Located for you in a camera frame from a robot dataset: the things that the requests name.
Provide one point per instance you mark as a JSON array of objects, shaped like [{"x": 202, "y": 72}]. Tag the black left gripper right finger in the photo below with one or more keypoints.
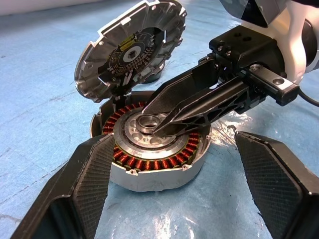
[{"x": 279, "y": 184}]

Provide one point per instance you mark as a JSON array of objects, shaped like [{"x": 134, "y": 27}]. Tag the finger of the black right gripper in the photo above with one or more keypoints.
[{"x": 179, "y": 89}]

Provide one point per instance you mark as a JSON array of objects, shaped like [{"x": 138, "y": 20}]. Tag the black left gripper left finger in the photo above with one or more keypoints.
[{"x": 84, "y": 189}]

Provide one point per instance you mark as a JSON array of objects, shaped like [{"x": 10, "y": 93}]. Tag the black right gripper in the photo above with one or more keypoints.
[{"x": 256, "y": 49}]

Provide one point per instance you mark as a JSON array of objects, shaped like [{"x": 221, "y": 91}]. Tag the grey motor housing copper windings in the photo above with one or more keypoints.
[{"x": 149, "y": 180}]

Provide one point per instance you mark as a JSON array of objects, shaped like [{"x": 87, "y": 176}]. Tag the silver hinged motor lid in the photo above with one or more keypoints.
[{"x": 99, "y": 62}]

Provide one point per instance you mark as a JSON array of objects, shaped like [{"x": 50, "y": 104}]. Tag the blue plastic table cover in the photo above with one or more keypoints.
[{"x": 37, "y": 99}]

